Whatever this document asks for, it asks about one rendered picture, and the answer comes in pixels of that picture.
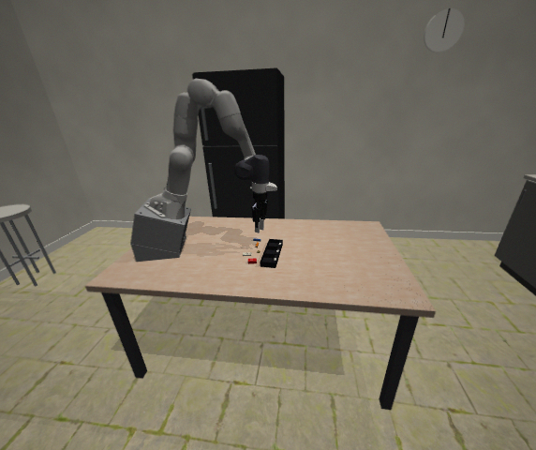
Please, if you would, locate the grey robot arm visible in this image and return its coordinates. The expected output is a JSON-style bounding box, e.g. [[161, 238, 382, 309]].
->
[[144, 79, 277, 219]]

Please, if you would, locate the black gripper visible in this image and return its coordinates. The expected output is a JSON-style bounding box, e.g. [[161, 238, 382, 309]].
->
[[251, 191, 268, 233]]

